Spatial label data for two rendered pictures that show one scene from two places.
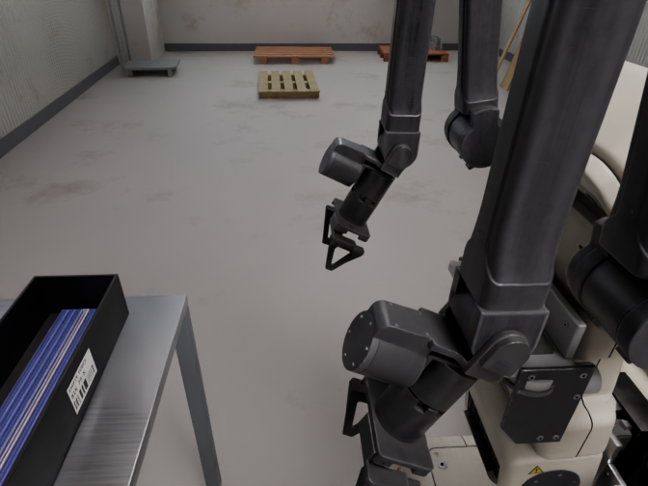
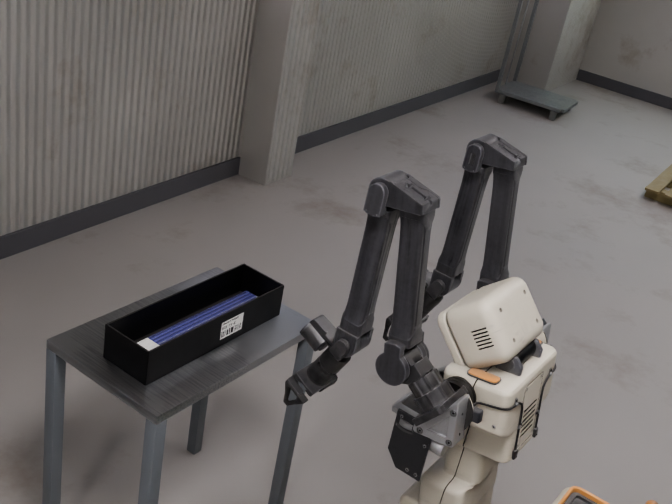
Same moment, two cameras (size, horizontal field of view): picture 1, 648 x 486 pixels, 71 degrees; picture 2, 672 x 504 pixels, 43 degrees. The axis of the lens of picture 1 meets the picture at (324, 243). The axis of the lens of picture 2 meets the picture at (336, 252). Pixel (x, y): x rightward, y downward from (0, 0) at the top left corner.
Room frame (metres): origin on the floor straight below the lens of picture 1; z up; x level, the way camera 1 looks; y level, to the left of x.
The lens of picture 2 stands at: (-1.07, -1.04, 2.27)
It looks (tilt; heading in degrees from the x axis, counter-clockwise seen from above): 27 degrees down; 35
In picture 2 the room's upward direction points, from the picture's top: 11 degrees clockwise
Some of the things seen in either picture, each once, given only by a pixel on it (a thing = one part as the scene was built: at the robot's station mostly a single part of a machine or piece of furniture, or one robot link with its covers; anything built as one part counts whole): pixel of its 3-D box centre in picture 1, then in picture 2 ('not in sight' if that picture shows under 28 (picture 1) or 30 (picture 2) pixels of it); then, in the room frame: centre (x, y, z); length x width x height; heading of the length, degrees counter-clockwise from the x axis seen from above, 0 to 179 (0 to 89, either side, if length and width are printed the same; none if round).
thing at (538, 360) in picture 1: (515, 328); (441, 415); (0.54, -0.31, 0.99); 0.28 x 0.16 x 0.22; 4
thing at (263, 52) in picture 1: (294, 55); not in sight; (7.86, 0.55, 0.06); 1.30 x 0.88 x 0.12; 97
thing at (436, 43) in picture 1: (412, 47); not in sight; (8.16, -1.41, 0.15); 1.09 x 0.76 x 0.31; 97
